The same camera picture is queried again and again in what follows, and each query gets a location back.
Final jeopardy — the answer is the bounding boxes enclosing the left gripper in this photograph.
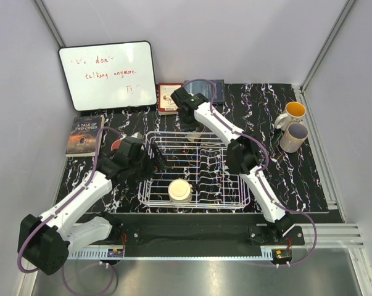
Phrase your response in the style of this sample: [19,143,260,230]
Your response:
[128,142,171,183]

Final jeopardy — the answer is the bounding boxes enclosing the matte pink cup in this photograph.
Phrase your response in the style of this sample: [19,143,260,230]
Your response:
[110,139,122,151]

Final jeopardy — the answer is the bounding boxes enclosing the white patterned mug orange inside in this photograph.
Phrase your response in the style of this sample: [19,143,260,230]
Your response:
[274,102,306,131]

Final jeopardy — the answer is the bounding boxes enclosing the iridescent pink mug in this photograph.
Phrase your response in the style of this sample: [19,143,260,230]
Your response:
[279,123,308,153]

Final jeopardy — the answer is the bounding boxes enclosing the cream cup with wood band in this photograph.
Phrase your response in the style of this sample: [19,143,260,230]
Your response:
[186,131,204,142]

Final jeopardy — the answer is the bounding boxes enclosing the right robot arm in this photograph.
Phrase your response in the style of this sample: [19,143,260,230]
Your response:
[170,87,294,245]

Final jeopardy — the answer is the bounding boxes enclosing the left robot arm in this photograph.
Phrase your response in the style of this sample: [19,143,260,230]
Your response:
[17,136,171,275]

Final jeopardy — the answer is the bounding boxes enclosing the red and white book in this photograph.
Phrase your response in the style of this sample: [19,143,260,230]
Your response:
[158,83,183,115]

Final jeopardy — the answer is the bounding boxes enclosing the cream ribbed mug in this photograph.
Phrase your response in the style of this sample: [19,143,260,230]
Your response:
[168,178,192,203]

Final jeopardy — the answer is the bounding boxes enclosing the dark blue book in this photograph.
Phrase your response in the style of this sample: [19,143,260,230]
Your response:
[183,80,225,107]

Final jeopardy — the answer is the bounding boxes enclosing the white dry-erase board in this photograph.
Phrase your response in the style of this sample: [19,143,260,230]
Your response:
[59,41,157,112]

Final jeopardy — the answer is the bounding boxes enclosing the Tale of Two Cities book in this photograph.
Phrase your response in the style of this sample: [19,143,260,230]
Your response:
[65,115,105,157]

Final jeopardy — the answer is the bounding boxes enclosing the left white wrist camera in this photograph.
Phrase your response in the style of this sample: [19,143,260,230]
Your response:
[131,132,143,140]

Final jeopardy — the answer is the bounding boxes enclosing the white wire dish rack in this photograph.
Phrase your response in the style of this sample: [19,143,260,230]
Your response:
[138,131,252,210]

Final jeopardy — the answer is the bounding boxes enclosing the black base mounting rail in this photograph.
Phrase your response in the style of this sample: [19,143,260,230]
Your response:
[65,212,328,250]

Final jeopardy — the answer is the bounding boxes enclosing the white slotted cable duct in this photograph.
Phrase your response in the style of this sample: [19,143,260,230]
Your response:
[65,245,316,260]

